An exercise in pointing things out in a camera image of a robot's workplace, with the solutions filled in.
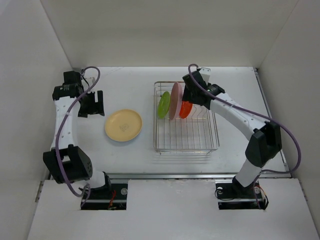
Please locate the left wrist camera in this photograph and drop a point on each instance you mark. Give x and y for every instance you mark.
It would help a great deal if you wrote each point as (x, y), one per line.
(91, 80)

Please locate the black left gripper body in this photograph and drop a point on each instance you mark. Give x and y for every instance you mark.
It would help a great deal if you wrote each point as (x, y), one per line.
(88, 106)

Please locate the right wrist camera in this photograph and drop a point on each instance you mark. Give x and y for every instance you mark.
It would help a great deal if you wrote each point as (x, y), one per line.
(205, 74)

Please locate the beige plate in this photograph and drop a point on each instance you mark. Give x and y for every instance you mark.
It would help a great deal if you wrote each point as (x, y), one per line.
(123, 125)

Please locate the wire dish rack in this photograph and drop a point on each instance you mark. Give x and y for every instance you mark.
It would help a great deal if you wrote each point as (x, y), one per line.
(195, 134)

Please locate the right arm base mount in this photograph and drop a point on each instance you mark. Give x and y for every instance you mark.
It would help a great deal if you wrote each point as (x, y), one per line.
(249, 198)

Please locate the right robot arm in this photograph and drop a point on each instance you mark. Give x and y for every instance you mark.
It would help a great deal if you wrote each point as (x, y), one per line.
(264, 137)

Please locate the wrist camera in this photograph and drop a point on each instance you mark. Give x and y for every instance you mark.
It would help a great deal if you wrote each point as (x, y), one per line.
(205, 74)
(91, 80)

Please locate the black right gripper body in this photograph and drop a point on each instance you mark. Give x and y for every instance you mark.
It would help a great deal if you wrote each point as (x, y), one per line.
(188, 96)

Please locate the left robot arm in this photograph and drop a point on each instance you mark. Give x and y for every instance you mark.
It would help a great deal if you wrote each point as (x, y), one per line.
(66, 161)

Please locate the pink plate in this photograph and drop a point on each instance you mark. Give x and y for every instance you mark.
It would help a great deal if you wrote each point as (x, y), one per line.
(176, 98)

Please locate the orange translucent plate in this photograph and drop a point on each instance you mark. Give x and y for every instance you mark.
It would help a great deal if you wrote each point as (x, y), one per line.
(185, 110)

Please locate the green plate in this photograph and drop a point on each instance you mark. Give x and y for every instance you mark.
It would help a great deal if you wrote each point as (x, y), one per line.
(164, 105)

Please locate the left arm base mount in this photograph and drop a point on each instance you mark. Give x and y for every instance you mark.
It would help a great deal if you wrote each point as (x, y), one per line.
(111, 197)

